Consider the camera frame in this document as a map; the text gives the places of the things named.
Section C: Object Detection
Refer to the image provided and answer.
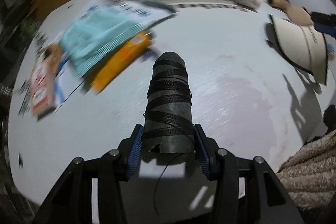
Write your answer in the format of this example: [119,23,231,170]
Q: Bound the tan rope cardboard spool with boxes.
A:
[267,0,313,26]

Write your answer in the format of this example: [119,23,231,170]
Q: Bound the orange tube bottle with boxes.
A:
[89,31,153,93]

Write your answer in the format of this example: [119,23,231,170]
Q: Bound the teal wipes packet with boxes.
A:
[60,7,146,77]

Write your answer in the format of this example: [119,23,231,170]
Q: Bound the cartoon printed packet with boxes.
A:
[16,43,63,118]

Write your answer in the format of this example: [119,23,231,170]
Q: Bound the cream sun visor hat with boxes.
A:
[269,15,328,85]

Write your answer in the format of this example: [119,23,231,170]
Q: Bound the white pet wipes pouch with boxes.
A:
[79,0,177,28]

